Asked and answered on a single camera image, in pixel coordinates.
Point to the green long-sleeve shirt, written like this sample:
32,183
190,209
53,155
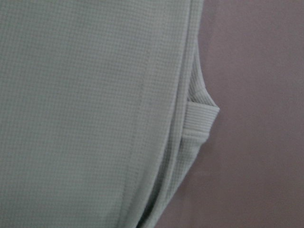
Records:
103,110

